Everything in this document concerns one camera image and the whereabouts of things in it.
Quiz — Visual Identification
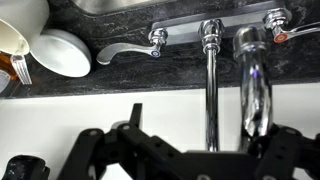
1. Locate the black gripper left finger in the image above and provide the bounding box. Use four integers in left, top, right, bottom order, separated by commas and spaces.
58, 103, 183, 180

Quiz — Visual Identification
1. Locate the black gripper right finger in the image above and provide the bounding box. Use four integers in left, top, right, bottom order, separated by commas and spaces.
246, 124, 320, 180

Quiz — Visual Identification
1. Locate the chrome gooseneck tap nozzle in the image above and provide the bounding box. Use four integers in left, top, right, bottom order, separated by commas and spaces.
198, 19, 224, 152

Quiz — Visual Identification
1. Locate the white bowl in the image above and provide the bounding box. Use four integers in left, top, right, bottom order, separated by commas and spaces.
31, 29, 92, 78

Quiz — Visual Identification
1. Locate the fork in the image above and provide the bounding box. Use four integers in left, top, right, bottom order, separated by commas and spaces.
10, 55, 32, 85

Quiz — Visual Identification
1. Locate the dish soap bottle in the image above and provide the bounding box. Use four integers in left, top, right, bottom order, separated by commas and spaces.
0, 52, 18, 94

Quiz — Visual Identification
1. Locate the white mug upright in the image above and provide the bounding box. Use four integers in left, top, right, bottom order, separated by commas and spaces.
0, 0, 50, 55

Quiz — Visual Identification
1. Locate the chrome cold tap handle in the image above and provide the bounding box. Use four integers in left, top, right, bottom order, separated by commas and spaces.
96, 28, 168, 65

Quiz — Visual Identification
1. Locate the chrome hot tap handle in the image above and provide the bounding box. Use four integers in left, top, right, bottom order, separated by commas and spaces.
263, 8, 320, 43

